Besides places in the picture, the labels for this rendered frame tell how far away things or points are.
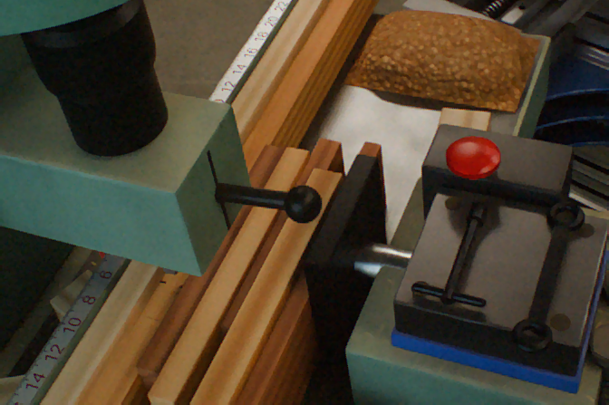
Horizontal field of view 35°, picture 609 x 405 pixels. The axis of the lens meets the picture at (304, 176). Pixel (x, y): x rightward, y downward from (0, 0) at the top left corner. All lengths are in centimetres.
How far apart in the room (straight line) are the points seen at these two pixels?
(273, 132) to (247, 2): 178
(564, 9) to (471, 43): 35
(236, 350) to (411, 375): 10
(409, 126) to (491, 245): 23
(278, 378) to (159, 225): 11
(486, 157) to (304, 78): 23
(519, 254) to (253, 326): 15
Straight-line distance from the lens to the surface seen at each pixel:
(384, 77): 76
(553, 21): 108
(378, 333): 54
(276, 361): 53
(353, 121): 74
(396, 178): 69
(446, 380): 52
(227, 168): 52
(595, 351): 52
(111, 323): 59
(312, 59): 74
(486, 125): 67
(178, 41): 238
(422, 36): 76
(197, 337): 56
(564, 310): 50
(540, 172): 55
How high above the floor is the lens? 140
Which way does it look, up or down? 46 degrees down
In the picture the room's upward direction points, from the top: 10 degrees counter-clockwise
